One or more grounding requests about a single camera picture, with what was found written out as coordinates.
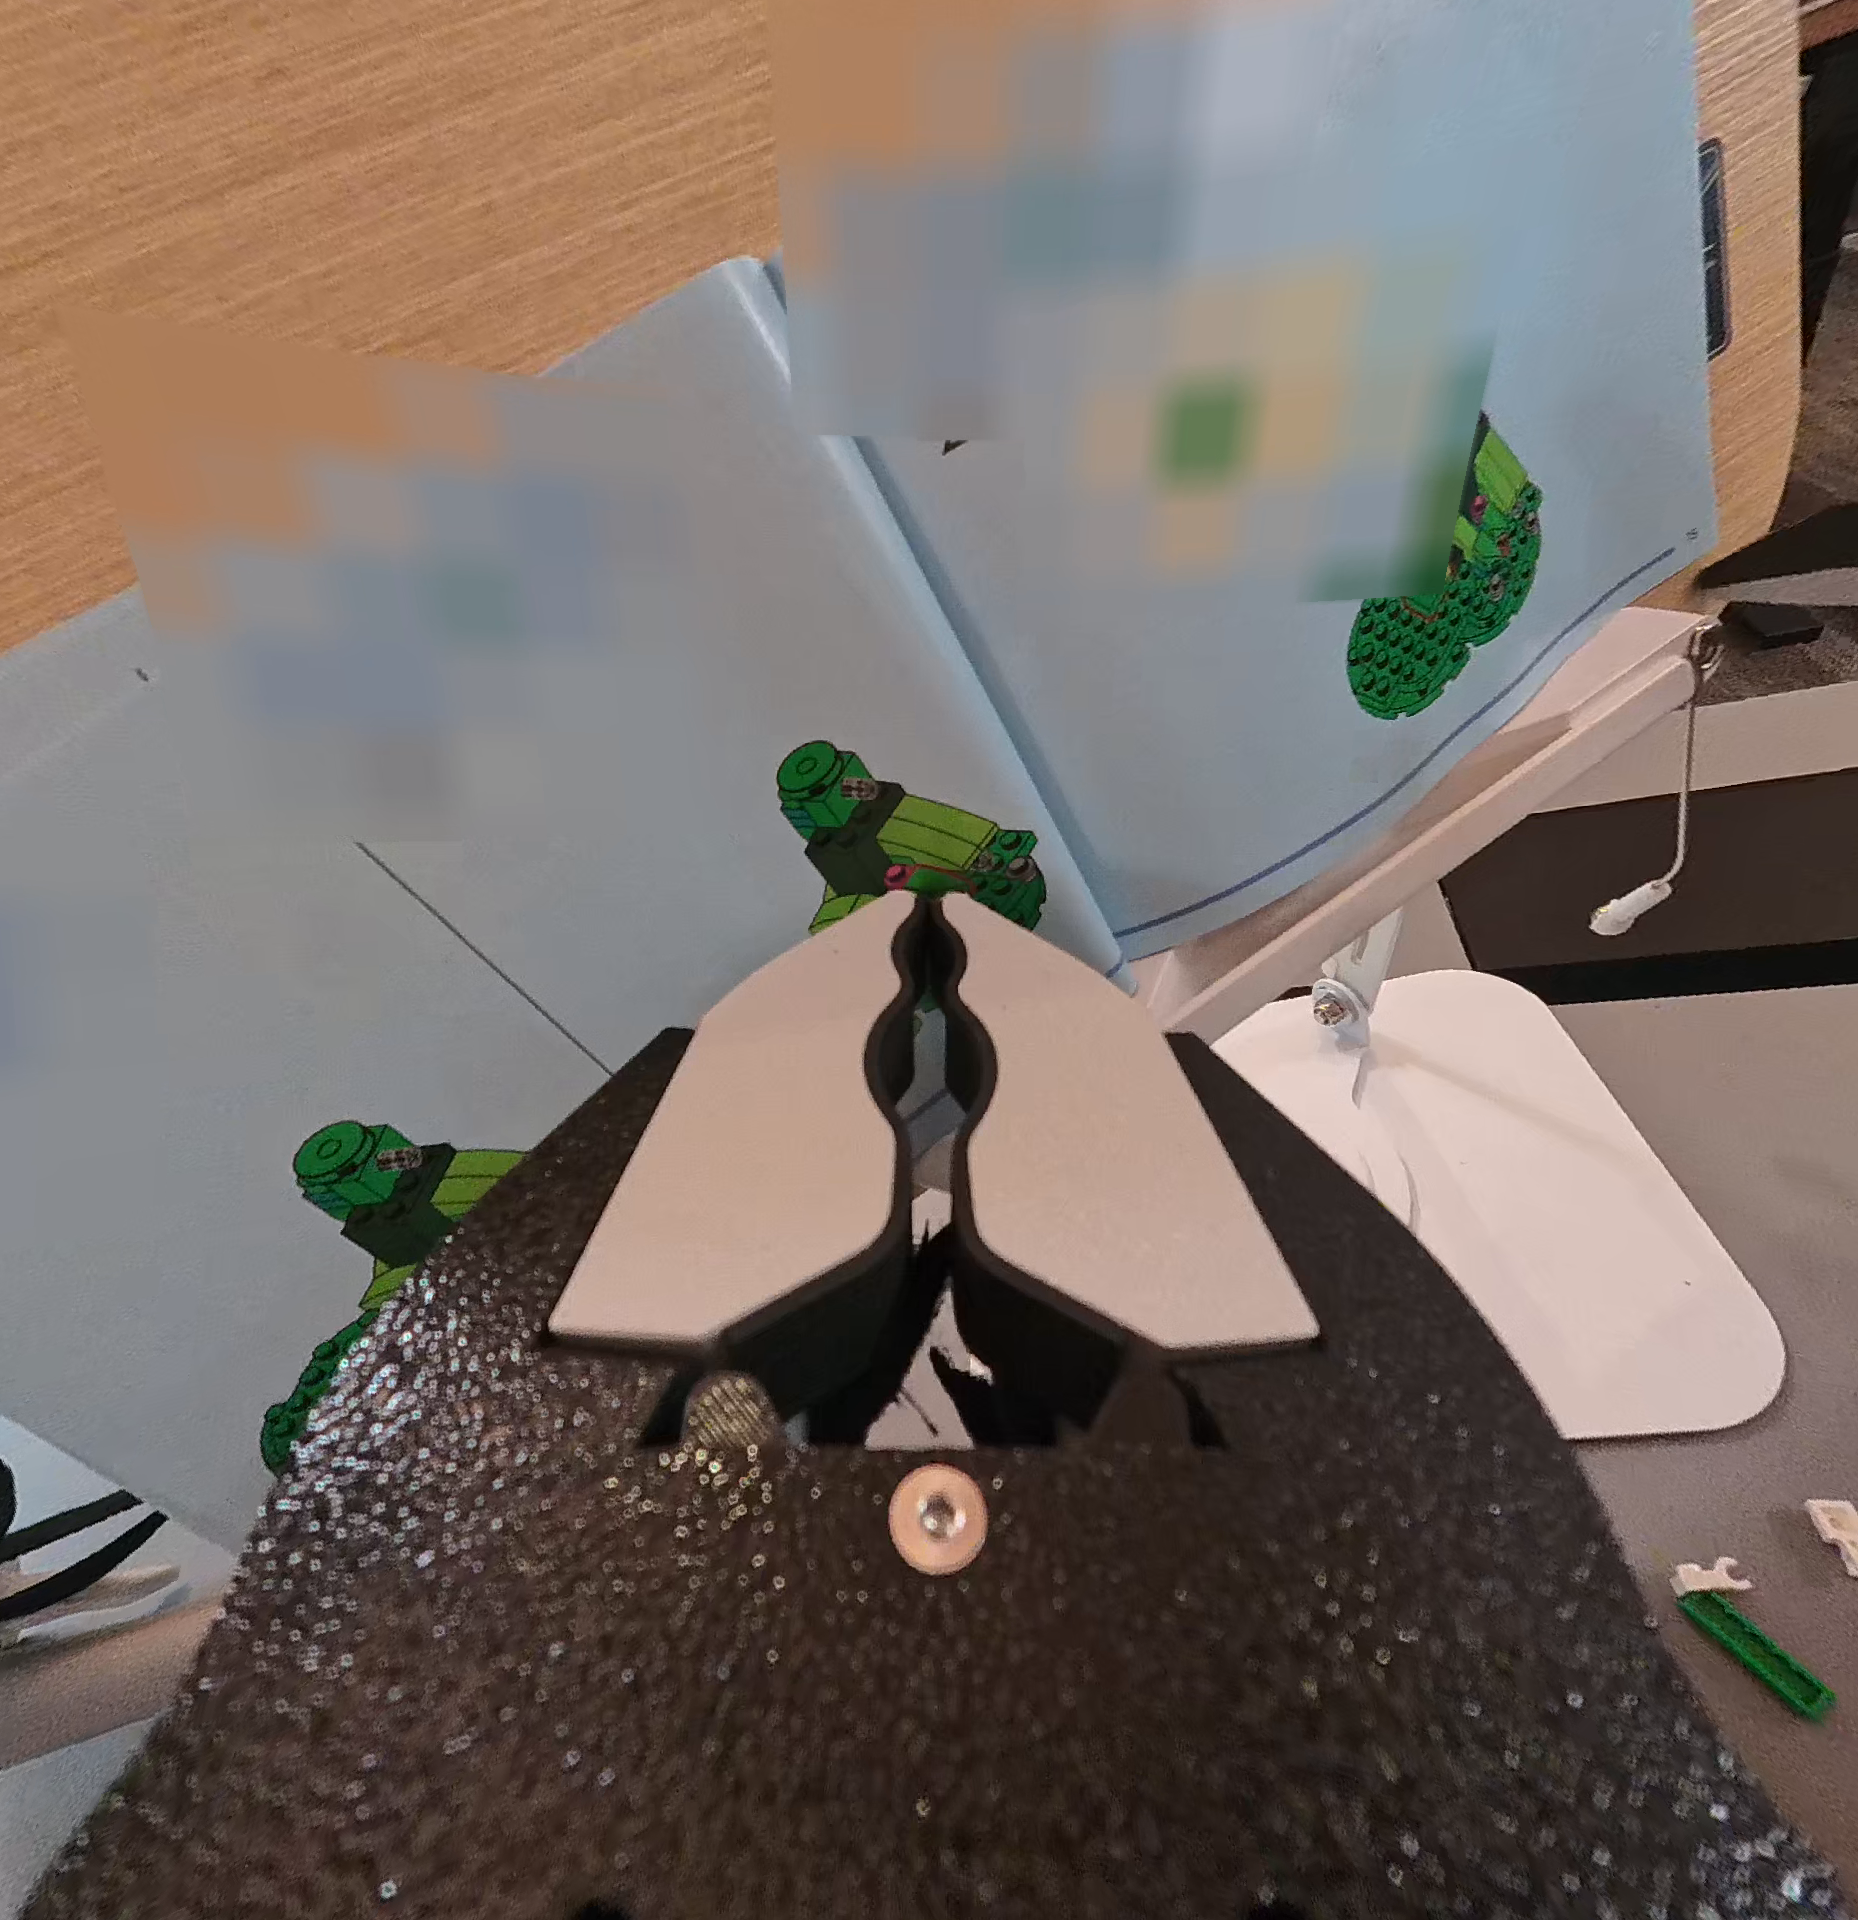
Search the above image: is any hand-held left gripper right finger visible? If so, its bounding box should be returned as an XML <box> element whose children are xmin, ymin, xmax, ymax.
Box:
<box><xmin>927</xmin><ymin>895</ymin><xmax>1321</xmax><ymax>1364</ymax></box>

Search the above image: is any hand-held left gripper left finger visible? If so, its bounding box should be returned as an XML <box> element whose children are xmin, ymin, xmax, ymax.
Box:
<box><xmin>547</xmin><ymin>895</ymin><xmax>927</xmax><ymax>1356</ymax></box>

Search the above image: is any lego instruction booklet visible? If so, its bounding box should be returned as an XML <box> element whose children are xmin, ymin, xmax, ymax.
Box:
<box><xmin>0</xmin><ymin>0</ymin><xmax>1722</xmax><ymax>1577</ymax></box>

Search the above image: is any white cord with plug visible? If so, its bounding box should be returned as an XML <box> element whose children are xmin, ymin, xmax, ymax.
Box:
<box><xmin>1588</xmin><ymin>618</ymin><xmax>1729</xmax><ymax>939</ymax></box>

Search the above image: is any long green lego plate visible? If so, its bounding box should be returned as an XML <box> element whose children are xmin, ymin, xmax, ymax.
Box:
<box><xmin>1680</xmin><ymin>1590</ymin><xmax>1841</xmax><ymax>1723</ymax></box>

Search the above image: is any white book stand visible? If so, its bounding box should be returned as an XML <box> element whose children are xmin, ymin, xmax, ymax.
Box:
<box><xmin>1130</xmin><ymin>605</ymin><xmax>1790</xmax><ymax>1445</ymax></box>

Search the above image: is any wooden partition panel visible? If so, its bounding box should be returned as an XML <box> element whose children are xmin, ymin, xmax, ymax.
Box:
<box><xmin>0</xmin><ymin>0</ymin><xmax>1858</xmax><ymax>677</ymax></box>

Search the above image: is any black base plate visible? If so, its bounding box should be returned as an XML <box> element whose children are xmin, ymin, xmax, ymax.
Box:
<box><xmin>1695</xmin><ymin>503</ymin><xmax>1858</xmax><ymax>651</ymax></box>

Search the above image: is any dark wall panel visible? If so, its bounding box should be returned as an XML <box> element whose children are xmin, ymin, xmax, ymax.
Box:
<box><xmin>1695</xmin><ymin>138</ymin><xmax>1729</xmax><ymax>363</ymax></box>

